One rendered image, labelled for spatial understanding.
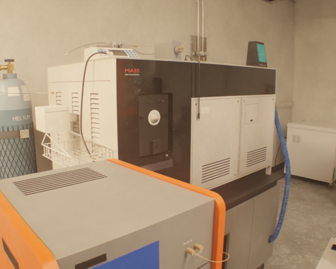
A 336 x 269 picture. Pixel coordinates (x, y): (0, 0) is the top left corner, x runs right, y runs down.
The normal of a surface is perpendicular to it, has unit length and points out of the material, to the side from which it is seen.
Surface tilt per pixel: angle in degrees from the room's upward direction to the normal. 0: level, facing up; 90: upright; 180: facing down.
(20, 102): 82
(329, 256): 0
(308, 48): 90
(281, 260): 0
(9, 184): 0
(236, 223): 90
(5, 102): 83
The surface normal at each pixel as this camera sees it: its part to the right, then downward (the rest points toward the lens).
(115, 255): 0.68, 0.13
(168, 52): -0.73, 0.12
